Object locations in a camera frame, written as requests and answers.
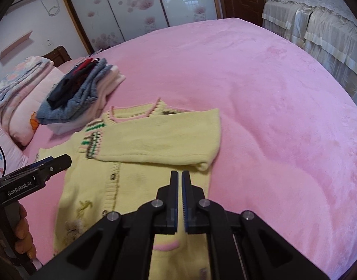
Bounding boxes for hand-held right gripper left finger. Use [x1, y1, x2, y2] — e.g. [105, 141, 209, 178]
[30, 171, 179, 280]

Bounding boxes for pink wall shelf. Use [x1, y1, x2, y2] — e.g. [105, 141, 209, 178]
[0, 31, 33, 60]

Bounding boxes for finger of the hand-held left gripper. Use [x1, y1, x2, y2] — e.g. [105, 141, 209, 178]
[27, 157, 54, 171]
[38, 154, 72, 181]

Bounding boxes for folded dark navy garment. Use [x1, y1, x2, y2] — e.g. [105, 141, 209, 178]
[47, 73, 86, 110]

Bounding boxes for yellow knitted sweater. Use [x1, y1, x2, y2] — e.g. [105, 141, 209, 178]
[38, 99, 223, 280]

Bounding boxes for pile of folded clothes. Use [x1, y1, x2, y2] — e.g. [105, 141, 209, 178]
[50, 64, 126, 136]

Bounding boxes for folded blue denim jeans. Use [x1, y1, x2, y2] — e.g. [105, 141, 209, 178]
[36, 58, 113, 124]

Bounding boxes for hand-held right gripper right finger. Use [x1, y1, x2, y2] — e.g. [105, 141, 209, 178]
[181, 171, 331, 280]

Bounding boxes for dark wooden headboard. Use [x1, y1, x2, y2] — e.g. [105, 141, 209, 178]
[41, 46, 72, 67]

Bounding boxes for thin black cable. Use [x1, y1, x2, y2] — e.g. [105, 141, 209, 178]
[0, 141, 6, 178]

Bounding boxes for folded red garment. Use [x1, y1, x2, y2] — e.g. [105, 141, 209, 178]
[72, 58, 94, 73]

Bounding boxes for cream lace covered furniture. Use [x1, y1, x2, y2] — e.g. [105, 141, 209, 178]
[262, 0, 357, 100]

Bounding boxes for folded floral quilt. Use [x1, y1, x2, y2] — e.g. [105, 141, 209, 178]
[0, 57, 55, 108]

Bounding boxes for person's left hand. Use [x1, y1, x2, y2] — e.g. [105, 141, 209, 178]
[14, 204, 36, 259]

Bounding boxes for pink bed blanket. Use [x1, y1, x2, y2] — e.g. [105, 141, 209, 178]
[21, 17, 357, 280]

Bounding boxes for floral sliding door wardrobe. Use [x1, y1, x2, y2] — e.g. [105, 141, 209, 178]
[57, 0, 223, 54]

